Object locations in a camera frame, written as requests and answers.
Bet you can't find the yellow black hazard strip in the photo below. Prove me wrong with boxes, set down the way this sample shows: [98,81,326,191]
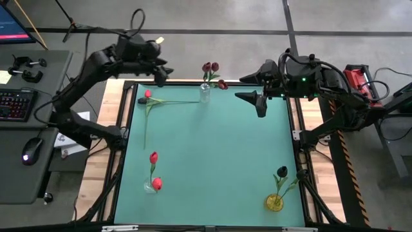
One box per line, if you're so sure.
[328,96,371,226]

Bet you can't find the black computer mouse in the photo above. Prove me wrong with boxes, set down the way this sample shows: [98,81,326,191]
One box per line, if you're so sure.
[21,137,44,166]

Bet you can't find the black clamp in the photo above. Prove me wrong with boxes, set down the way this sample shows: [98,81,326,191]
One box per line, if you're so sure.
[8,66,44,84]
[12,55,48,69]

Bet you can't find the yellow sticky note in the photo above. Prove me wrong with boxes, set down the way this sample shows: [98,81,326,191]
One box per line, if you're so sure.
[0,70,13,85]

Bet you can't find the round clear glass vase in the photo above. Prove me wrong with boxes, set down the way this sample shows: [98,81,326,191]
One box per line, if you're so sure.
[143,177,159,194]

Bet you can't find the red and black case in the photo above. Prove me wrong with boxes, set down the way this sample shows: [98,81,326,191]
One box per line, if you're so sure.
[342,63,386,109]

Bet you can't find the blue-screen monitor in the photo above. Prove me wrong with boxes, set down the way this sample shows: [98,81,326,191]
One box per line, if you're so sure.
[0,3,37,45]

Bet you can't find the turquoise table mat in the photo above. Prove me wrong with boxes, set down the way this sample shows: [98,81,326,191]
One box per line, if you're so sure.
[114,84,306,227]

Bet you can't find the grey desk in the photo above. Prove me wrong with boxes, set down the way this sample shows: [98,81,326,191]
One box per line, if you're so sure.
[0,50,74,206]

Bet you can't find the wooden stick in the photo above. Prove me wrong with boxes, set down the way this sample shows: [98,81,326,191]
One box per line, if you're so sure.
[12,0,49,51]

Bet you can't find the bright red tulip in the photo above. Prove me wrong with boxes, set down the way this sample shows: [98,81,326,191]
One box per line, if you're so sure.
[151,177,164,193]
[148,151,160,183]
[142,89,157,150]

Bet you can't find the yellow glass vase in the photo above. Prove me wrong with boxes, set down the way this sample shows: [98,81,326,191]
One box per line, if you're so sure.
[264,192,285,213]

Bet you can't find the tall textured clear vase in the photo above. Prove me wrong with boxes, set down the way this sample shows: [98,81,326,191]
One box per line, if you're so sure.
[198,82,212,104]

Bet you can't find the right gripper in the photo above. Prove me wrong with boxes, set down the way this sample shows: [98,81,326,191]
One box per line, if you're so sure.
[234,59,289,119]

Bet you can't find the black table frame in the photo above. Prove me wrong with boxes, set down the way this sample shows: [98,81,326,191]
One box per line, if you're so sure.
[72,79,347,232]

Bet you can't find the black tripod stand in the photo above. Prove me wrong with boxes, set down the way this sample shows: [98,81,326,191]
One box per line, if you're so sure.
[54,0,97,43]

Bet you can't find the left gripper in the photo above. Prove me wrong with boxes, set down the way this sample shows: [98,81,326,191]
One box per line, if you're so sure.
[141,40,175,88]

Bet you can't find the dark grey side table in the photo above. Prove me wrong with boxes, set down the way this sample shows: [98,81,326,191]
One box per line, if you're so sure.
[375,82,412,181]

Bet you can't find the white papers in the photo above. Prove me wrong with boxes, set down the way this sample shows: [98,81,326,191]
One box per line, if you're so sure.
[53,111,91,157]

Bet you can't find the black backlit keyboard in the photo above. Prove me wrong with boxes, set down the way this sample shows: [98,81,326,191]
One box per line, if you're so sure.
[0,88,39,122]

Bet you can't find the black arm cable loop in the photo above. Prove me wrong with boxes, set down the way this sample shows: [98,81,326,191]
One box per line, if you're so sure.
[129,8,147,35]

